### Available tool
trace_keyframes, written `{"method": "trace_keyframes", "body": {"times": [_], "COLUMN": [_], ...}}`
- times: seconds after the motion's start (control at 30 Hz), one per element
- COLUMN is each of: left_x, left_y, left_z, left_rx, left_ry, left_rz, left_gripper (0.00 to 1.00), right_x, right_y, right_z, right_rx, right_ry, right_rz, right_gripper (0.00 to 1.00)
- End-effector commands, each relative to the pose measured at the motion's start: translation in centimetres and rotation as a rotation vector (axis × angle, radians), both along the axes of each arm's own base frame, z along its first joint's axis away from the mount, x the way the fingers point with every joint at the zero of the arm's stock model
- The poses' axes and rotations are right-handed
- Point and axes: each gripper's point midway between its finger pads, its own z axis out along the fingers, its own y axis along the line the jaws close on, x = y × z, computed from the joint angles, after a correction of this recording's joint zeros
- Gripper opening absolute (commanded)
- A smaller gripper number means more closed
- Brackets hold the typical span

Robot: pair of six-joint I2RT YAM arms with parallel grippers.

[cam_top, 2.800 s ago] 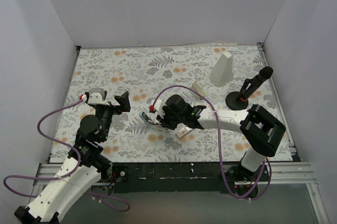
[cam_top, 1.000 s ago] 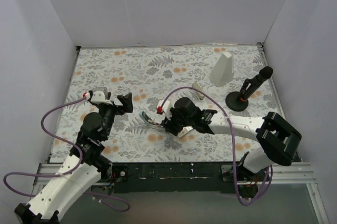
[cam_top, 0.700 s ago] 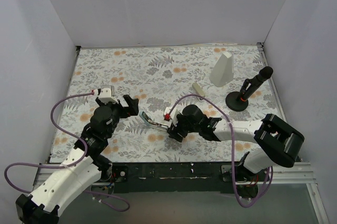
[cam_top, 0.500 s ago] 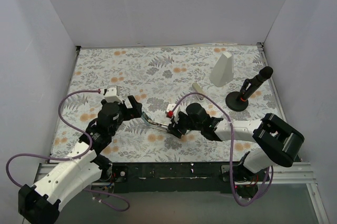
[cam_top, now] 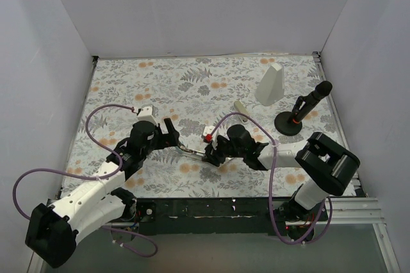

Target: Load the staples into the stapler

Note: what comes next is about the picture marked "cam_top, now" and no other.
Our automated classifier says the light blue stapler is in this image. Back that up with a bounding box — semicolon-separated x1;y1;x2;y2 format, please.
177;141;206;161

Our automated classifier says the beige stapler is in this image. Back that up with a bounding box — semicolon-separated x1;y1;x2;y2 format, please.
233;100;249;124

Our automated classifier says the white staple box sleeve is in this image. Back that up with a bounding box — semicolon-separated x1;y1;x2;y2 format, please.
222;157;233;165

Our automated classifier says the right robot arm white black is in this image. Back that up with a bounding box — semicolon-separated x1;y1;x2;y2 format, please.
202;124;360;221

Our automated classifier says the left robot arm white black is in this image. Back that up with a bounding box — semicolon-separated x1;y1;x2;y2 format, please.
25;118;179;268

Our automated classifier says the black microphone stand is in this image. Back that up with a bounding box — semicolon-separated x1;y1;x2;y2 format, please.
274;96;309;136

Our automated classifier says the white wedge-shaped block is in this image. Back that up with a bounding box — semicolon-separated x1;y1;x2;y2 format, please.
255;63;284;106

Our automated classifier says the floral table mat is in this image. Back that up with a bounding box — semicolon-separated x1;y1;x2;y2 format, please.
61;55;343;197

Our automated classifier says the black microphone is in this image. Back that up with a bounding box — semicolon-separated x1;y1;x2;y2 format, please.
291;81;332;124

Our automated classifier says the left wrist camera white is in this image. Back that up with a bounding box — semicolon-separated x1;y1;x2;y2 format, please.
137;105;158;126

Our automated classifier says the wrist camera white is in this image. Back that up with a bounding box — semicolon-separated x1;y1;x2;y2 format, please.
202;126;218;144
137;105;158;126

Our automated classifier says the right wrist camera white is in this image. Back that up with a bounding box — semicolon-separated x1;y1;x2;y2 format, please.
202;126;218;144

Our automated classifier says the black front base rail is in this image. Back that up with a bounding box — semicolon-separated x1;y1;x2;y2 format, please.
99;196;331;237

